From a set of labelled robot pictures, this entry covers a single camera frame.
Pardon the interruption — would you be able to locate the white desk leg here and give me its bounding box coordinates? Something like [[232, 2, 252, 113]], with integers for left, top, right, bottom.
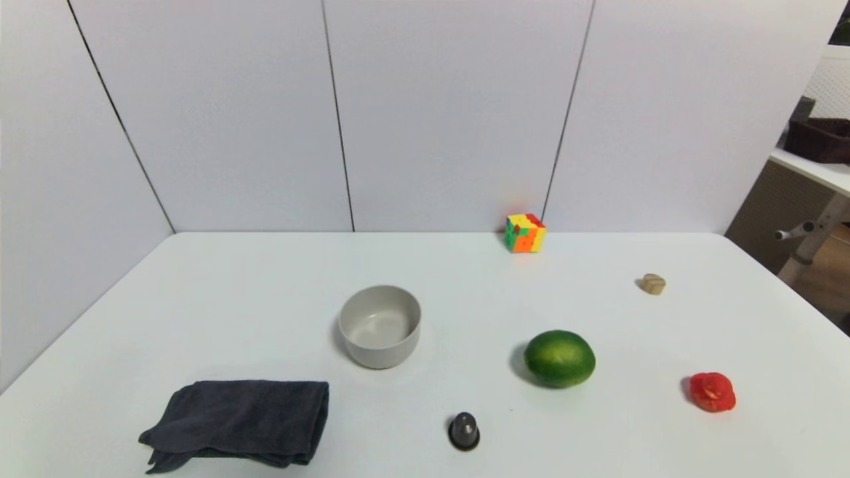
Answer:
[[777, 194, 850, 286]]

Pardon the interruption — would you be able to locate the green round fruit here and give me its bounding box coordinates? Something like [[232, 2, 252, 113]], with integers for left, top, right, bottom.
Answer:
[[524, 330, 596, 389]]

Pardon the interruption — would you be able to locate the multicoloured puzzle cube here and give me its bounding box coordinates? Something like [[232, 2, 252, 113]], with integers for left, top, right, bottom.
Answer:
[[504, 212, 548, 254]]

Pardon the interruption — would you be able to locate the white background desk top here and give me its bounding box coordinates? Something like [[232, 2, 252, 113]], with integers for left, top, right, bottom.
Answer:
[[769, 149, 850, 197]]

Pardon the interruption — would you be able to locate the dark grey folded cloth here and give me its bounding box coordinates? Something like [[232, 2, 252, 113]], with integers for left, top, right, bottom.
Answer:
[[138, 380, 330, 475]]

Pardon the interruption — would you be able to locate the white desk crank handle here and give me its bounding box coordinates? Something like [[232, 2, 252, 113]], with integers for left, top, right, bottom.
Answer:
[[774, 220, 816, 241]]

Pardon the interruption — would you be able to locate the small dark grey knob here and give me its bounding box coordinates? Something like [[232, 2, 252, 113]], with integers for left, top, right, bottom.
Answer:
[[448, 412, 481, 452]]

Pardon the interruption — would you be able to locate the dark brown basket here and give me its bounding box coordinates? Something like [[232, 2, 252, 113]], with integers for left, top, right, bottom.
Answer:
[[786, 118, 850, 165]]

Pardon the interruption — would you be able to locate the red toy pepper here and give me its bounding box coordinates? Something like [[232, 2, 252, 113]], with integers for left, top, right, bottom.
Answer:
[[689, 372, 736, 413]]

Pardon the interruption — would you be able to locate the beige ceramic bowl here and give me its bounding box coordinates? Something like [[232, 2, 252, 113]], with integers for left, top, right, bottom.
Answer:
[[338, 285, 422, 370]]

